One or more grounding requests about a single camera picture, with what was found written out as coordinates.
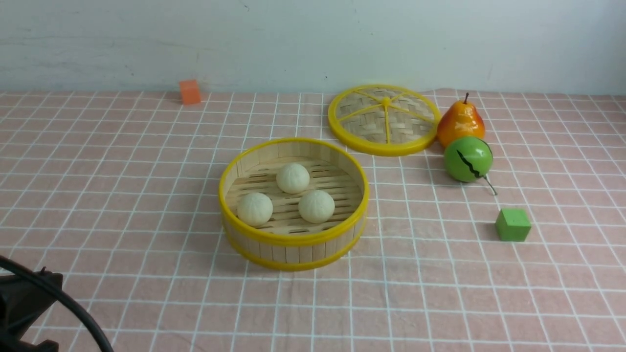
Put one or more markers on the black blurred left robot arm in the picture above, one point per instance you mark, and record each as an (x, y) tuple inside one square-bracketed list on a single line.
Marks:
[(21, 304)]

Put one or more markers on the bamboo steamer tray yellow rim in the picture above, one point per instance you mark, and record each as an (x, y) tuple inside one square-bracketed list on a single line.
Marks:
[(287, 241)]

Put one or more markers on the white bun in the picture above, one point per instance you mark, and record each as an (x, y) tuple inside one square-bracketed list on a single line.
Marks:
[(293, 178), (255, 209), (316, 206)]

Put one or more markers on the pink checked tablecloth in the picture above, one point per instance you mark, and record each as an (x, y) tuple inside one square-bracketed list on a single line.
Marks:
[(118, 191)]

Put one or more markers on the orange yellow toy pear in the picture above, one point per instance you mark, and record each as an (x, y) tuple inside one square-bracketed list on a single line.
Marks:
[(461, 119)]

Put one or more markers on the green foam cube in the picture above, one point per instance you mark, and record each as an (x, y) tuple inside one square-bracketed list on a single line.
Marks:
[(513, 225)]

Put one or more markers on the woven steamer lid yellow rim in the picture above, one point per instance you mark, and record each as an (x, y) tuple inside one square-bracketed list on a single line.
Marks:
[(383, 120)]

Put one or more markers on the orange foam cube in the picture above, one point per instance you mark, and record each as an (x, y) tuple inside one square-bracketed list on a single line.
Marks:
[(190, 92)]

